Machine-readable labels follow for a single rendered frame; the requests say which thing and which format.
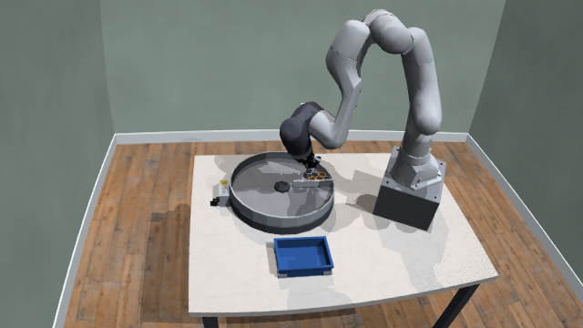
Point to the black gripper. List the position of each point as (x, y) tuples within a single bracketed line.
[(310, 162)]

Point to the blue plastic crate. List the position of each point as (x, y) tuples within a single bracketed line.
[(304, 256)]

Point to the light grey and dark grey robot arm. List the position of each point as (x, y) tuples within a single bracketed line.
[(344, 60)]

